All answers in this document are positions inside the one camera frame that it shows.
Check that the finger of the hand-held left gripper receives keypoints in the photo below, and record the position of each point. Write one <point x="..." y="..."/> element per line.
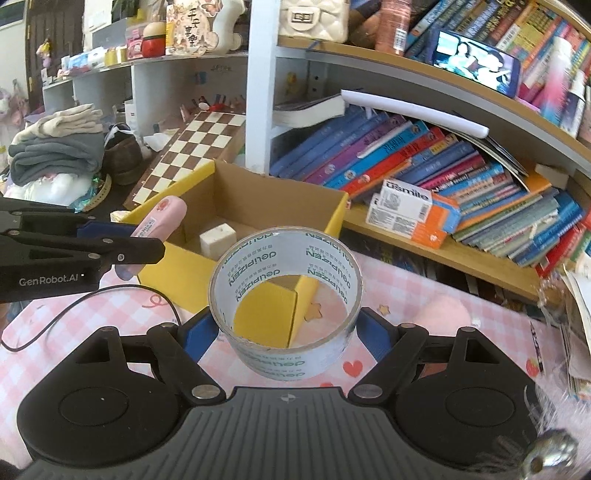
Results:
<point x="134" y="250"/>
<point x="106" y="230"/>

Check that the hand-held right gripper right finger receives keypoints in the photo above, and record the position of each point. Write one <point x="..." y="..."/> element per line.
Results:
<point x="375" y="338"/>

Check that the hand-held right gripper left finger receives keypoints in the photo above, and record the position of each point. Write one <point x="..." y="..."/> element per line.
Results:
<point x="199" y="333"/>

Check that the pink tube case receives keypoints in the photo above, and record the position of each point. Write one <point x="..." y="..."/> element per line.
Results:
<point x="162" y="214"/>

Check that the yellow cardboard box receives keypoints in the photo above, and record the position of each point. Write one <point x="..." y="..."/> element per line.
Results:
<point x="184" y="282"/>

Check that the white foam cube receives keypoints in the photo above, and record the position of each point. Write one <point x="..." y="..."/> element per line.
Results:
<point x="217" y="240"/>

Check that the clear tape roll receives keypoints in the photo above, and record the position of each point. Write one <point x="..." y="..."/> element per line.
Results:
<point x="286" y="365"/>

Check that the brown leather bag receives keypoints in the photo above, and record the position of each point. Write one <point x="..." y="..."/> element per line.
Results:
<point x="122" y="159"/>

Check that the pink plush pig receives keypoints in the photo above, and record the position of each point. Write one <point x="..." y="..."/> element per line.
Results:
<point x="443" y="311"/>

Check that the pink printed desk mat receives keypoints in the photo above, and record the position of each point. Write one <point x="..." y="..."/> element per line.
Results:
<point x="46" y="369"/>

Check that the folded grey cloth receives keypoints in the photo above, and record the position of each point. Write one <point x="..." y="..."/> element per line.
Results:
<point x="51" y="157"/>

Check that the folded beige cloth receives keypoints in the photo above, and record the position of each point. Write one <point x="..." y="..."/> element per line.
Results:
<point x="64" y="121"/>

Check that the brown and cream checkerboard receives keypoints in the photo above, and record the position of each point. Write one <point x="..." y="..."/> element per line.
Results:
<point x="194" y="147"/>

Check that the white shelf unit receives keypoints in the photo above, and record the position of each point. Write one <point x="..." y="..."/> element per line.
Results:
<point x="147" y="83"/>

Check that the black pen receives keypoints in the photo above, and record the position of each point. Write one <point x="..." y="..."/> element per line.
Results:
<point x="537" y="346"/>

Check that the row of colourful books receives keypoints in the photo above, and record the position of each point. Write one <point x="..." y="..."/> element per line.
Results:
<point x="415" y="161"/>

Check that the red round jar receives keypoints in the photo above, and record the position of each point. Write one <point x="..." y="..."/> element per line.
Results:
<point x="153" y="41"/>

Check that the stack of papers and booklets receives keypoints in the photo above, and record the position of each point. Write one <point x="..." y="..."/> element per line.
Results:
<point x="577" y="332"/>

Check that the wooden bookshelf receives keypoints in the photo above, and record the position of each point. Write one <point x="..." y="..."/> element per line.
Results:
<point x="261" y="92"/>

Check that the silver bell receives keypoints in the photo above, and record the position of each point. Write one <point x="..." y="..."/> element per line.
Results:
<point x="551" y="454"/>

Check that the cartoon character plaque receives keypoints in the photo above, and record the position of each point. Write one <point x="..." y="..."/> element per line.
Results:
<point x="191" y="27"/>

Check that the thick paperback book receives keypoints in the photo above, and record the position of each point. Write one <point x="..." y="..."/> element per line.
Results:
<point x="307" y="113"/>

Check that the white long bar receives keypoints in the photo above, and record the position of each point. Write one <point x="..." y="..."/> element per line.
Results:
<point x="415" y="113"/>

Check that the white plush toy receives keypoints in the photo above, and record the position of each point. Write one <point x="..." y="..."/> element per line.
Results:
<point x="228" y="27"/>

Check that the white quilted handbag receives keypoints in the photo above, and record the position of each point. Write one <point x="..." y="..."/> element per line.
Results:
<point x="314" y="21"/>

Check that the small black screen device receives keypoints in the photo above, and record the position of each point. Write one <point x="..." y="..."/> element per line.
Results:
<point x="475" y="62"/>

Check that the pink bottle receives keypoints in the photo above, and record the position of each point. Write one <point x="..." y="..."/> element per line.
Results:
<point x="392" y="27"/>

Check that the row of tall books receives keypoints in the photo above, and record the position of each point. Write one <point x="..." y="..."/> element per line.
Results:
<point x="531" y="41"/>

